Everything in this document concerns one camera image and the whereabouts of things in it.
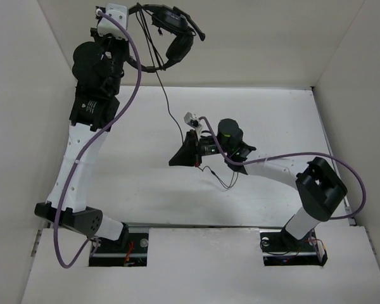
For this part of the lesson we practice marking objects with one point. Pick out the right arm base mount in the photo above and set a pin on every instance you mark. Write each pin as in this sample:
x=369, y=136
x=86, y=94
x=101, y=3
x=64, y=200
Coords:
x=278, y=251

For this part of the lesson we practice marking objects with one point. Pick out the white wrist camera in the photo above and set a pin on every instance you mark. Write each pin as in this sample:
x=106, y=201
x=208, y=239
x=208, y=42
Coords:
x=194, y=122
x=112, y=21

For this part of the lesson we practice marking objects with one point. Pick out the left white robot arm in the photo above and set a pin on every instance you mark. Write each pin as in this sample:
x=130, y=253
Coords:
x=90, y=113

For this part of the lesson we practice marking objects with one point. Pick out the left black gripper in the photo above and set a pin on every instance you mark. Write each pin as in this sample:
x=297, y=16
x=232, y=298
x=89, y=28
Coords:
x=106, y=38

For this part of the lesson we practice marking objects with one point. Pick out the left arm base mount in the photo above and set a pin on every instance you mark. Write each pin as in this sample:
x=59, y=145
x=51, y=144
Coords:
x=133, y=254

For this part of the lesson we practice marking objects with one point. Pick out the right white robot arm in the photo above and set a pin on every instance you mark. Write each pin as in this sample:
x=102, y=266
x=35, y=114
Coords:
x=318, y=186

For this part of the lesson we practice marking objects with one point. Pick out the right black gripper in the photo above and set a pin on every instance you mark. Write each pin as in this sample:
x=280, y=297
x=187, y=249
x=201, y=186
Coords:
x=190, y=153

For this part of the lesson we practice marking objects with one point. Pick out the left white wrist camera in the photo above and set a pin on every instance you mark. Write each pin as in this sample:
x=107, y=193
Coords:
x=112, y=21

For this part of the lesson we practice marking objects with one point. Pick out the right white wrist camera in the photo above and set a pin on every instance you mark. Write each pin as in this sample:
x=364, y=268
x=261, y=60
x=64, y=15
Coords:
x=194, y=122

